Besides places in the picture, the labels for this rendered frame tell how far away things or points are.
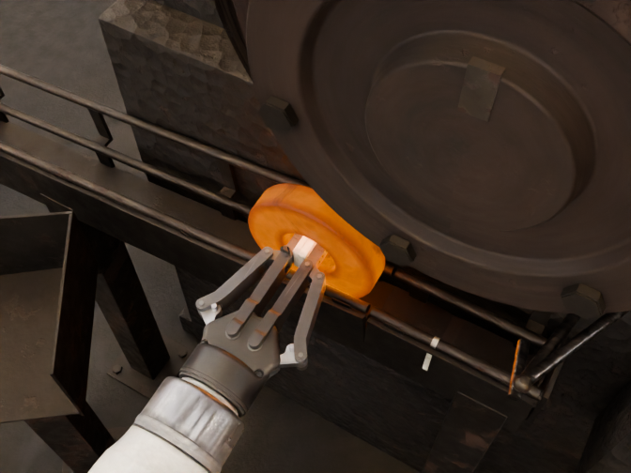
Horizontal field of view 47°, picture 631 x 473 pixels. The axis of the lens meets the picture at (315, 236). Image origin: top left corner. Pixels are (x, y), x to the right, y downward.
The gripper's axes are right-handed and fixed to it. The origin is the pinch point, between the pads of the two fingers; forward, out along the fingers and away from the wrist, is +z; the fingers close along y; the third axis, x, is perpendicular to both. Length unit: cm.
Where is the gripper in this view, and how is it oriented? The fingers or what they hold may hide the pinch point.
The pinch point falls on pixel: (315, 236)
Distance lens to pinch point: 77.1
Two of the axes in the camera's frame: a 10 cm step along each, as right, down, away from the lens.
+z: 4.9, -7.5, 4.4
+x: -0.3, -5.2, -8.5
